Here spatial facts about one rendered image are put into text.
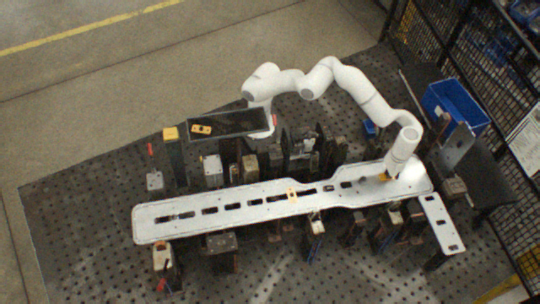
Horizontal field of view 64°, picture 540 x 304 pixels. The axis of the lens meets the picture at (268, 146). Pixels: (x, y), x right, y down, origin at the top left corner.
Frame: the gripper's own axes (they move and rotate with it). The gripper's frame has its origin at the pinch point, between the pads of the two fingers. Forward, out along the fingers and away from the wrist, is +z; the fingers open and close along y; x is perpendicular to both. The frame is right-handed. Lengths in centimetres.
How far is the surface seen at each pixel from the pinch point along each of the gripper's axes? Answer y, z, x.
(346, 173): -5.9, 3.8, -18.4
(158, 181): -16, -2, -104
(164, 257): 19, -2, -105
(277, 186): -6, 4, -52
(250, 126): -30, -12, -60
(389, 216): 20.5, 0.0, -8.3
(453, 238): 34.7, 3.8, 17.2
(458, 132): -2.2, -22.7, 26.5
